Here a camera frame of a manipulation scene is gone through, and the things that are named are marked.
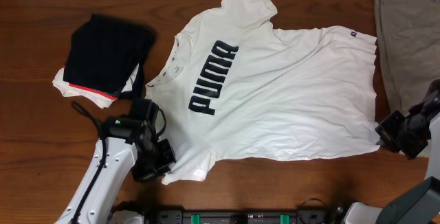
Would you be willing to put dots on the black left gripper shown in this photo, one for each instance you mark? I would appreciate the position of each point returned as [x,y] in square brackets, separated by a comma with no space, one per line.
[166,153]

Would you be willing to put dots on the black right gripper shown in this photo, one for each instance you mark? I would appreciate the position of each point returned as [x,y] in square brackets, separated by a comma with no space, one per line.
[386,128]

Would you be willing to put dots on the white printed t-shirt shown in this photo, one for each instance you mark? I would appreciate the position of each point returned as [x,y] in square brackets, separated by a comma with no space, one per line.
[235,87]

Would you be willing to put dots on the white folded garment red trim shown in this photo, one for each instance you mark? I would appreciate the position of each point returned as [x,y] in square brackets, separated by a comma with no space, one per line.
[99,98]

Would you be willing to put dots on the black folded garment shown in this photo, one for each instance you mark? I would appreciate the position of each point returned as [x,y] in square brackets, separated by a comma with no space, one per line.
[107,56]

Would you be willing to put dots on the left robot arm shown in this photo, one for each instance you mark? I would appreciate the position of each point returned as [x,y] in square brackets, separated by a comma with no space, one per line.
[127,144]

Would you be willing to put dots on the olive grey garment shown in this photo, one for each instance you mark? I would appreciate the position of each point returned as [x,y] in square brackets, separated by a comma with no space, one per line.
[408,41]

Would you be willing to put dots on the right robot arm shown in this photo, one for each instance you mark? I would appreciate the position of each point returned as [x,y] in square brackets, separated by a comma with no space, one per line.
[416,199]

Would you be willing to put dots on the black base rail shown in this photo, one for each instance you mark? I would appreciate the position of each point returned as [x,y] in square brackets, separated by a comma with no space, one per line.
[316,216]

